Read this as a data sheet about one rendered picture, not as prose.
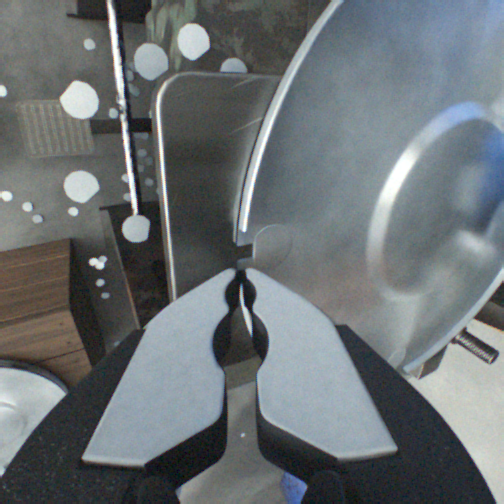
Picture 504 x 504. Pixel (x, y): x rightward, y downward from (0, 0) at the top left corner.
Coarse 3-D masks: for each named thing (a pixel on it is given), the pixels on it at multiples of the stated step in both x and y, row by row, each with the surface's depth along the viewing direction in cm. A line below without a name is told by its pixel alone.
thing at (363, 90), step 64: (384, 0) 12; (448, 0) 13; (320, 64) 12; (384, 64) 13; (448, 64) 15; (320, 128) 13; (384, 128) 15; (448, 128) 16; (256, 192) 13; (320, 192) 15; (384, 192) 16; (448, 192) 18; (320, 256) 16; (384, 256) 18; (448, 256) 21; (384, 320) 22; (448, 320) 27
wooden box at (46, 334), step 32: (0, 256) 74; (32, 256) 74; (64, 256) 73; (0, 288) 62; (32, 288) 62; (64, 288) 61; (0, 320) 53; (32, 320) 53; (64, 320) 56; (96, 320) 92; (0, 352) 53; (32, 352) 55; (64, 352) 58; (96, 352) 75; (64, 384) 61
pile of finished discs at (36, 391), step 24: (0, 360) 53; (0, 384) 53; (24, 384) 55; (48, 384) 57; (0, 408) 54; (24, 408) 57; (48, 408) 59; (0, 432) 56; (24, 432) 59; (0, 456) 59
